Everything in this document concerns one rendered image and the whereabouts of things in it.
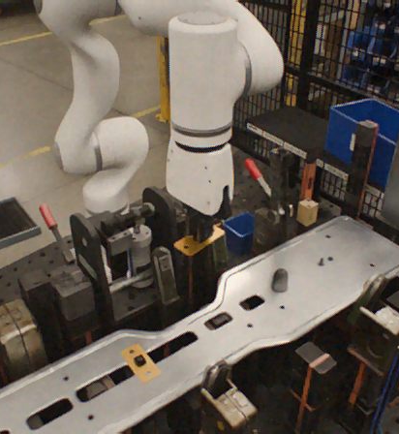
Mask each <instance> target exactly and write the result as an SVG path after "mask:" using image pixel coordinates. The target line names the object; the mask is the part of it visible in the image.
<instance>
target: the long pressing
mask: <svg viewBox="0 0 399 434"><path fill-rule="evenodd" d="M327 235H329V236H330V237H326V236H327ZM330 256H331V257H332V259H333V260H332V261H329V260H328V259H327V258H328V257H330ZM320 258H323V265H319V262H320ZM370 264H373V265H374V266H370ZM280 267H282V268H285V269H286V270H287V271H288V273H289V284H288V289H287V290H286V291H285V292H283V293H278V292H276V291H274V290H273V289H272V284H273V276H274V273H275V271H276V270H277V269H278V268H280ZM379 271H380V272H381V273H382V274H383V275H384V276H385V277H387V278H388V280H389V281H388V282H390V281H391V280H393V279H394V278H396V277H398V273H399V245H397V244H395V243H394V242H392V241H390V240H388V239H387V238H385V237H383V236H382V235H380V234H378V233H376V232H374V231H372V230H371V229H369V228H368V227H366V226H363V225H361V224H360V223H358V222H356V221H355V220H353V219H352V218H350V217H347V216H340V217H336V218H334V219H332V220H330V221H328V222H326V223H324V224H322V225H318V226H316V227H314V228H313V229H311V230H309V231H308V232H305V233H303V234H301V235H299V236H297V237H295V238H293V239H290V240H288V241H286V242H284V243H282V244H280V245H278V246H276V247H274V248H272V249H270V250H268V251H266V252H264V253H262V254H260V255H258V256H256V257H254V258H253V259H251V260H249V261H247V262H245V263H242V264H240V265H238V266H236V267H234V268H232V269H230V270H228V271H226V272H224V273H223V274H222V275H221V276H220V277H219V279H218V282H217V288H216V294H215V298H214V301H213V302H212V303H211V304H210V305H209V306H207V307H206V308H204V309H202V310H200V311H198V313H196V314H194V315H192V316H190V317H188V318H184V319H182V320H180V321H179V322H177V323H175V324H173V325H170V326H168V327H166V328H164V329H162V330H158V331H145V330H137V329H128V328H125V329H119V330H117V331H115V332H113V333H111V334H109V335H107V336H105V337H103V338H101V339H99V340H97V341H95V342H93V343H91V344H89V345H87V346H85V347H83V348H81V349H79V350H77V351H75V352H73V353H71V354H69V355H67V356H63V357H61V358H59V359H57V360H56V361H54V362H52V363H50V364H48V365H46V366H44V367H42V368H40V369H38V370H36V371H34V372H32V373H30V374H28V375H26V376H25V377H23V378H21V379H19V380H17V381H15V382H13V383H11V384H9V385H5V386H3V387H0V432H1V431H4V430H7V431H9V432H10V434H122V433H123V432H125V431H126V430H128V429H130V428H131V427H133V426H135V425H136V424H138V423H139V422H140V421H142V420H143V419H146V418H147V417H150V416H152V415H154V414H155V413H157V412H159V411H160V410H162V409H163V408H165V407H167V405H169V404H171V403H172V402H174V401H175V400H177V399H179V398H180V397H182V396H184V395H185V394H187V393H188V392H190V391H192V390H193V389H195V388H197V387H199V386H200V385H201V381H202V378H203V375H204V371H205V368H206V366H207V364H208V363H209V362H210V361H211V360H213V359H214V358H216V357H223V358H224V360H225V361H226V362H227V363H228V365H229V366H230V367H232V366H234V365H235V364H236V363H237V362H239V361H241V360H242V359H244V358H246V357H248V356H249V355H251V354H253V353H254V352H256V351H259V350H261V349H266V348H271V347H277V346H282V345H288V344H290V343H293V342H294V341H296V340H298V339H299V338H301V337H302V336H304V335H305V334H307V333H309V332H310V331H312V330H313V329H315V328H317V327H318V326H320V325H322V324H323V323H325V322H327V321H328V320H330V319H331V318H333V317H334V316H336V315H338V314H339V313H341V312H342V311H344V310H345V309H347V308H349V307H350V306H352V305H353V304H355V303H356V301H357V300H358V298H359V297H360V295H361V294H362V292H363V290H364V288H363V286H364V284H365V281H366V280H367V279H368V278H370V277H371V276H373V275H374V274H375V273H377V272H379ZM255 295H256V296H258V297H260V298H261V299H262V300H263V301H264V304H262V305H261V306H259V307H257V308H255V309H253V310H252V311H245V310H244V309H242V308H241V307H240V306H239V304H240V303H241V302H243V301H245V300H247V299H249V298H250V297H252V296H255ZM281 306H283V307H285V309H281V308H280V307H281ZM220 314H227V315H228V316H229V317H230V318H231V321H230V322H228V323H227V324H225V325H222V326H221V327H219V328H217V329H215V330H209V329H208V328H207V326H206V325H205V324H204V323H205V322H206V321H207V320H209V319H213V318H215V317H216V316H218V315H220ZM248 324H251V325H253V326H252V327H248ZM188 331H191V332H193V333H194V334H195V335H196V336H197V338H198V340H197V341H196V342H194V343H192V344H190V345H189V346H187V347H185V348H183V349H181V350H180V351H178V352H176V353H174V354H173V355H171V356H168V357H166V358H165V359H163V360H161V361H159V362H157V363H155V365H156V366H157V368H158V369H159V370H160V372H161V375H159V376H157V377H155V378H153V379H151V380H150V381H148V382H146V383H142V382H141V381H140V380H139V378H138V377H137V375H136V374H135V373H134V375H133V376H132V377H130V378H129V379H127V380H126V381H124V382H122V383H120V384H118V385H117V386H115V387H112V388H110V389H109V390H107V391H105V392H103V393H102V394H100V395H98V396H96V397H94V398H93V399H91V400H89V401H87V402H85V403H81V402H79V400H78V399H77V396H76V393H77V391H78V390H80V389H82V388H84V387H86V386H88V385H90V384H92V383H94V382H96V381H97V380H99V379H101V378H103V377H104V376H106V375H107V374H109V373H111V372H113V371H115V370H117V369H118V368H119V369H120V368H122V367H124V366H129V365H128V364H127V363H126V361H125V359H124V357H123V356H121V352H122V351H123V350H125V349H127V348H129V347H131V346H133V345H135V344H139V345H140V346H141V348H142V349H143V350H144V351H145V353H146V354H148V353H150V352H151V351H153V350H155V349H157V348H159V347H161V346H162V345H164V344H166V343H168V342H169V341H171V340H172V339H174V338H176V337H178V336H180V335H182V334H184V333H185V332H188ZM67 377H68V378H69V380H67V381H66V380H65V378H67ZM63 399H68V400H69V401H70V402H71V403H72V404H73V409H72V410H71V411H70V412H68V413H66V414H64V415H62V416H61V417H59V418H56V419H55V420H53V421H51V422H49V423H47V424H46V425H44V426H42V427H40V428H39V429H37V430H32V429H31V428H30V426H29V424H28V419H29V418H30V417H31V416H33V415H35V414H36V413H38V412H40V411H41V410H42V409H44V408H46V407H48V406H50V405H52V404H53V403H55V402H57V401H59V400H63ZM89 416H93V418H92V419H88V417H89Z"/></svg>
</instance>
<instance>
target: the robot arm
mask: <svg viewBox="0 0 399 434"><path fill-rule="evenodd" d="M33 2H34V4H35V8H36V11H37V13H38V15H39V17H40V19H41V20H42V22H43V24H44V25H45V26H46V27H47V28H48V29H49V30H50V31H51V32H52V33H53V34H54V35H55V36H57V37H58V38H59V39H60V40H61V41H62V42H63V43H64V44H65V45H66V46H67V47H68V48H69V50H70V53H71V55H72V61H73V71H74V72H73V83H74V95H73V99H72V102H71V104H70V106H69V108H68V110H67V112H66V114H65V116H64V118H63V120H62V121H61V123H60V126H59V128H58V131H57V135H56V139H55V144H54V149H53V154H54V158H55V161H56V164H57V166H58V168H60V170H62V171H63V172H64V173H67V174H69V175H86V174H89V173H93V172H97V173H96V174H95V175H93V176H92V177H91V178H90V179H89V180H88V181H87V182H86V183H85V185H84V186H83V189H82V197H83V204H84V211H85V218H86V219H87V218H89V217H92V216H95V215H97V214H100V213H103V212H105V211H109V212H110V213H111V214H112V215H113V216H114V215H117V214H121V215H124V214H126V213H128V210H129V204H128V185H129V183H130V182H131V180H132V179H133V178H134V176H135V175H136V173H137V172H138V170H139V168H140V167H141V165H142V164H143V162H144V160H145V157H146V155H147V152H148V136H147V134H146V131H145V128H144V127H143V126H142V125H141V124H140V122H138V121H137V120H136V119H134V118H132V117H118V118H112V119H108V120H103V121H101V120H102V119H103V118H104V117H105V116H106V115H107V114H108V113H109V111H110V110H111V108H112V107H113V105H114V103H115V101H116V98H117V95H118V90H119V80H120V66H119V58H118V54H117V51H116V49H115V48H114V46H113V45H112V44H111V43H110V42H109V41H107V40H106V39H105V38H103V37H102V36H100V35H99V34H97V33H96V32H94V31H93V30H91V29H90V28H89V27H88V26H87V25H88V23H89V21H91V20H92V19H97V18H104V17H112V16H127V17H128V19H129V20H130V21H131V22H132V23H133V24H134V26H135V27H136V28H137V29H138V30H139V31H140V32H142V33H144V34H146V35H149V36H154V37H169V80H170V121H171V138H170V141H169V151H168V160H167V188H168V191H169V193H170V194H171V195H173V196H174V197H176V198H177V199H179V200H180V201H181V203H182V205H183V212H184V214H186V215H187V216H186V234H187V235H189V236H191V235H193V233H194V232H196V231H198V242H199V243H203V242H204V241H205V240H207V239H208V238H209V237H210V236H212V234H213V220H215V219H218V220H223V221H227V220H228V219H229V218H230V217H231V216H232V215H231V211H230V203H231V199H232V188H233V173H232V158H231V152H230V145H229V144H228V139H229V138H230V135H231V120H232V107H233V105H234V103H235V101H236V100H237V99H238V98H241V97H246V96H251V95H256V94H260V93H263V92H266V91H268V90H270V89H272V88H273V87H275V86H276V85H277V84H278V83H279V82H280V81H281V79H282V77H283V61H282V57H281V54H280V52H279V49H278V47H277V45H276V43H275V41H274V40H273V38H271V37H270V35H269V34H268V33H267V31H266V30H265V29H264V28H263V26H262V25H261V24H260V23H259V22H258V20H257V19H256V18H255V17H254V16H253V15H252V14H251V13H250V12H249V11H248V10H247V9H246V8H245V7H244V6H242V5H241V4H240V3H238V2H237V1H235V0H33Z"/></svg>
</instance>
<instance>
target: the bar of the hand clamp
mask: <svg viewBox="0 0 399 434"><path fill-rule="evenodd" d="M269 155H270V184H271V209H273V210H275V211H276V212H277V213H278V216H279V219H278V223H277V224H280V205H281V206H282V208H283V209H284V210H285V214H284V215H283V216H281V217H282V218H284V219H286V220H288V219H289V167H290V166H292V165H293V164H294V162H295V155H294V153H291V152H289V149H288V148H286V147H284V146H280V147H278V148H275V149H272V150H270V151H269Z"/></svg>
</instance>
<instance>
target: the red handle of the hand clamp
mask: <svg viewBox="0 0 399 434"><path fill-rule="evenodd" d="M244 162H245V163H244V166H245V168H246V169H247V171H248V172H249V173H250V174H251V176H252V178H253V179H254V181H255V182H256V183H257V184H258V186H259V187H260V189H261V191H262V193H263V194H264V196H265V197H266V199H267V200H268V202H269V204H270V205H271V190H270V189H269V187H268V186H267V184H266V183H265V181H264V180H263V178H262V175H261V173H260V171H259V170H258V168H257V167H256V165H255V164H254V162H253V161H252V159H250V160H249V159H247V160H245V161H244ZM284 214H285V210H284V209H283V208H282V206H281V205H280V217H281V216H283V215H284Z"/></svg>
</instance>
